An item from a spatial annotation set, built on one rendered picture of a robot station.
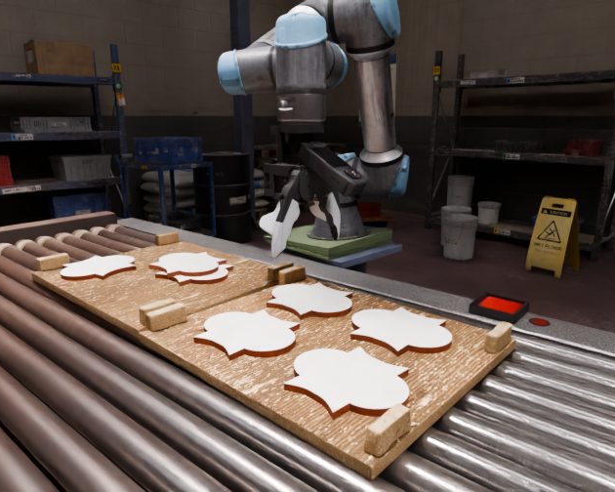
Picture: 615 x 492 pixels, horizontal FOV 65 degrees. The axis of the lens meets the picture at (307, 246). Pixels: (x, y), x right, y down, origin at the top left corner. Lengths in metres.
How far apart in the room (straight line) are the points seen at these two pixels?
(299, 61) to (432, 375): 0.46
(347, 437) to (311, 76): 0.49
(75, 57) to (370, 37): 4.23
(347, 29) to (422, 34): 5.21
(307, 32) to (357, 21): 0.45
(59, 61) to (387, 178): 4.18
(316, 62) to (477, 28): 5.31
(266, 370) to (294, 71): 0.42
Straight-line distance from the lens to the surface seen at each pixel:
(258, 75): 0.87
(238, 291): 0.87
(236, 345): 0.65
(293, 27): 0.75
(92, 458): 0.55
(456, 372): 0.63
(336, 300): 0.80
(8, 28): 5.76
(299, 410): 0.54
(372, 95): 1.24
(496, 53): 5.88
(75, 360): 0.75
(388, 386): 0.57
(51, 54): 5.15
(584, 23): 5.58
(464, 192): 5.51
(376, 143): 1.29
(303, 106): 0.73
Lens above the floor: 1.24
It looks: 15 degrees down
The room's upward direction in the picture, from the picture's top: straight up
